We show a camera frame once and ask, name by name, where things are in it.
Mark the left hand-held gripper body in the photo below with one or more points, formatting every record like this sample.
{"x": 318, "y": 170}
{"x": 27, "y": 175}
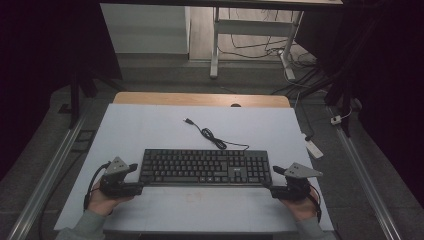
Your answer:
{"x": 115, "y": 167}

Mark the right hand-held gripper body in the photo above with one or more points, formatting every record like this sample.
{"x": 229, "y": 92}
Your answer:
{"x": 298, "y": 170}

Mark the black computer keyboard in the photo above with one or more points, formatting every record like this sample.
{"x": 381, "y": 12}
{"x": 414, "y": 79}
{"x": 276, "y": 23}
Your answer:
{"x": 200, "y": 166}

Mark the person's right hand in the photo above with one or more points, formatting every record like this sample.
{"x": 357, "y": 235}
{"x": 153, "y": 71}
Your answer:
{"x": 301, "y": 208}

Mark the person's left hand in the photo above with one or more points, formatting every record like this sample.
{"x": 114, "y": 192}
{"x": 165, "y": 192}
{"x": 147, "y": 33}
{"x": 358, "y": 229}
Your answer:
{"x": 101, "y": 203}

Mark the white power strip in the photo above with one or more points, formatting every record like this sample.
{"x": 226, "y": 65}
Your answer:
{"x": 315, "y": 150}

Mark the white table mat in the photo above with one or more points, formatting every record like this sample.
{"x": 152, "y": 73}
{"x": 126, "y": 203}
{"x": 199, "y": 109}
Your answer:
{"x": 166, "y": 126}

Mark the small white adapter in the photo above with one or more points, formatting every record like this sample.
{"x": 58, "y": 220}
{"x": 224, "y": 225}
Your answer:
{"x": 335, "y": 120}

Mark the black table grommet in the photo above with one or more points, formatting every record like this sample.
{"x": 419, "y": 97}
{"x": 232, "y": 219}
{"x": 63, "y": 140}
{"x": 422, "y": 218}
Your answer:
{"x": 235, "y": 105}

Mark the black metal stand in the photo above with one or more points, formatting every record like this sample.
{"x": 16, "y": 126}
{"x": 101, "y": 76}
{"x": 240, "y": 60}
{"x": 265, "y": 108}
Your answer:
{"x": 75, "y": 96}
{"x": 345, "y": 100}

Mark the dark curtain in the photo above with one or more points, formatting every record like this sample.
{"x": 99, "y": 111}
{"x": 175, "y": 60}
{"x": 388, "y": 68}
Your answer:
{"x": 33, "y": 66}
{"x": 393, "y": 83}

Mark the white cabinet panel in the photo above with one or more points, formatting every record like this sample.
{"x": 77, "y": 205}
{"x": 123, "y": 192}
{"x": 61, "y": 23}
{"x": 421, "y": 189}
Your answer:
{"x": 143, "y": 30}

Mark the white metal stand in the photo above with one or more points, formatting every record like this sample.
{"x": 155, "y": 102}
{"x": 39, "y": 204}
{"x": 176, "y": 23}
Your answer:
{"x": 250, "y": 27}

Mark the aluminium rail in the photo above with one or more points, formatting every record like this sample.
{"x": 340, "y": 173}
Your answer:
{"x": 366, "y": 180}
{"x": 50, "y": 173}

